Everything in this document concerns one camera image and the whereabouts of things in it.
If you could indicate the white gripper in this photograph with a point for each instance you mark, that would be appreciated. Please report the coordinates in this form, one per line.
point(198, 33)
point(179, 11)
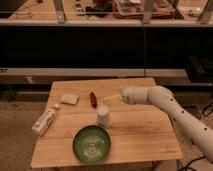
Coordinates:
point(126, 94)

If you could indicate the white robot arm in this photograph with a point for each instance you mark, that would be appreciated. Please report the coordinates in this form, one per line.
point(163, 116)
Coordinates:
point(162, 98)

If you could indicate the green ceramic bowl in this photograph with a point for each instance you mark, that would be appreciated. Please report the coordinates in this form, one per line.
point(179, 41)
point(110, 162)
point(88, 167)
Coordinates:
point(91, 144)

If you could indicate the brown sausage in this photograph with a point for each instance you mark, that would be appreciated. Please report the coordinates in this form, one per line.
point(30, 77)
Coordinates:
point(93, 100)

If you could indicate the white paper cup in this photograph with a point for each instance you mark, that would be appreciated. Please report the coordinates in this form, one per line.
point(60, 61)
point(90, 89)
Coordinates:
point(103, 116)

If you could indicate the wooden table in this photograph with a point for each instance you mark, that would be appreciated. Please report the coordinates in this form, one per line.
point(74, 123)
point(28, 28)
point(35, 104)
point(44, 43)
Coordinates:
point(138, 134)

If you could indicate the white sponge block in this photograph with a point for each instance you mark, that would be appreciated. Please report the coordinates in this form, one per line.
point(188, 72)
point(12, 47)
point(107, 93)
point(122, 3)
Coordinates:
point(69, 99)

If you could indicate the white bottle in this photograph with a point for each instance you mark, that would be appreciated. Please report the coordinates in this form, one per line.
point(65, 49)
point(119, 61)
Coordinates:
point(45, 120)

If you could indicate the cluttered tray on shelf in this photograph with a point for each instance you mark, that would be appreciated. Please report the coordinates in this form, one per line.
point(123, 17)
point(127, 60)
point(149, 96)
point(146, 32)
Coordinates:
point(135, 8)

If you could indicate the black box on right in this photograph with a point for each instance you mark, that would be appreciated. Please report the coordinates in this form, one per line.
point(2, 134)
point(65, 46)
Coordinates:
point(199, 69)

